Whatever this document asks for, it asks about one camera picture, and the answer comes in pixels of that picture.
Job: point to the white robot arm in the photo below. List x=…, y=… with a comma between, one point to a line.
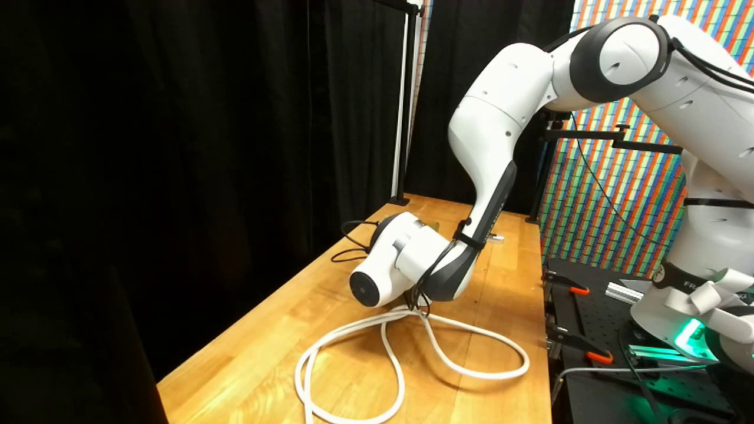
x=494, y=119

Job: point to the white pole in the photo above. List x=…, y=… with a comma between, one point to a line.
x=400, y=95

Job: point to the silver metal device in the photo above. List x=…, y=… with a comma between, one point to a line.
x=499, y=236

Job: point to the black curtain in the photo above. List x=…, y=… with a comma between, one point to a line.
x=195, y=156

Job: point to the colourful patterned panel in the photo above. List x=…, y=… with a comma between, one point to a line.
x=626, y=212

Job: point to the silver metal plate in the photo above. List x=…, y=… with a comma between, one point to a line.
x=624, y=292

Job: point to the black stand with boom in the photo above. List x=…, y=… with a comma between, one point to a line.
x=626, y=143

